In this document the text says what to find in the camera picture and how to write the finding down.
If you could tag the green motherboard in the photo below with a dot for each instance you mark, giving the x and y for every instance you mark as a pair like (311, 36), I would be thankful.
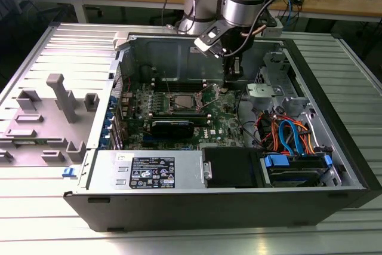
(224, 111)

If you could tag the silver coin cell battery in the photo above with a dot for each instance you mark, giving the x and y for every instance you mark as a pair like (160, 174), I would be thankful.
(224, 89)

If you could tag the silver metal drive cage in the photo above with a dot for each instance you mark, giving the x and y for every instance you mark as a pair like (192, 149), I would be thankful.
(295, 102)

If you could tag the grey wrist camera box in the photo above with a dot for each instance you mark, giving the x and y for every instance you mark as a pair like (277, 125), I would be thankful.
(273, 28)

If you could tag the black graphics card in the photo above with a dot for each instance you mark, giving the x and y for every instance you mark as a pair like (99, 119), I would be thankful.
(171, 131)

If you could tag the small black adapter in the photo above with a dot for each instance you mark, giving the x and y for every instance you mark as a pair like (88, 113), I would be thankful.
(298, 0)

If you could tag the grey case latch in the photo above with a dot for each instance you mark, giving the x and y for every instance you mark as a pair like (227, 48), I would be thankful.
(120, 41)

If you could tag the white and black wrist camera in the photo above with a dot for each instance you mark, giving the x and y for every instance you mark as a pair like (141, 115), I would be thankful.
(203, 45)

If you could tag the grey parts rack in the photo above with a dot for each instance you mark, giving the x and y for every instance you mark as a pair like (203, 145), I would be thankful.
(53, 129)

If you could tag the black and grey PC case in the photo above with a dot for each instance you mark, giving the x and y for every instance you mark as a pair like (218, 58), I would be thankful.
(209, 210)

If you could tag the silver power supply with label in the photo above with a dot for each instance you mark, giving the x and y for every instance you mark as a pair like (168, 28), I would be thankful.
(104, 165)

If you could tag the black RAM slot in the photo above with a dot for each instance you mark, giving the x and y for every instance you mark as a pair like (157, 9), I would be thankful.
(179, 86)
(159, 80)
(159, 83)
(179, 113)
(179, 89)
(179, 116)
(200, 119)
(201, 122)

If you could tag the hard disk in blue carrier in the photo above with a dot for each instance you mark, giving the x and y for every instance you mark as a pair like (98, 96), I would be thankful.
(277, 161)

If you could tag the CPU socket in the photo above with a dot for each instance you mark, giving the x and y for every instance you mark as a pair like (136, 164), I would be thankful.
(197, 101)

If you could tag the small blue plastic clip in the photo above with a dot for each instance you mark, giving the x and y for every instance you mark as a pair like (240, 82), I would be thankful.
(69, 173)

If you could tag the black drive bay cover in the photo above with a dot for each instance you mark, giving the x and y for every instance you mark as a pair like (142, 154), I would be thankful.
(229, 168)

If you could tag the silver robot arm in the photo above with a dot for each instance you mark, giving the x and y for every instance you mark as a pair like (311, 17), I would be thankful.
(244, 1)

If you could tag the blue expansion card clip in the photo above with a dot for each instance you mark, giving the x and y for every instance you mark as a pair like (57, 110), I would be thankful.
(107, 129)
(105, 142)
(112, 101)
(109, 116)

